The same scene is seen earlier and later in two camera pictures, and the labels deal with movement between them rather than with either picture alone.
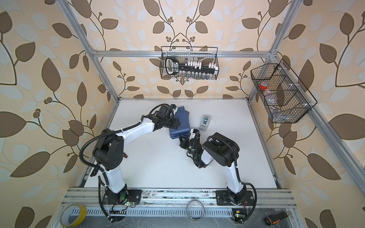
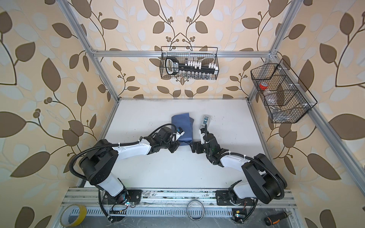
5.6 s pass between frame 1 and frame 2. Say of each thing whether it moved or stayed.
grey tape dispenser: stayed
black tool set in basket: stayed
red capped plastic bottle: stayed
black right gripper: moved
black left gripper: moved
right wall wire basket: stayed
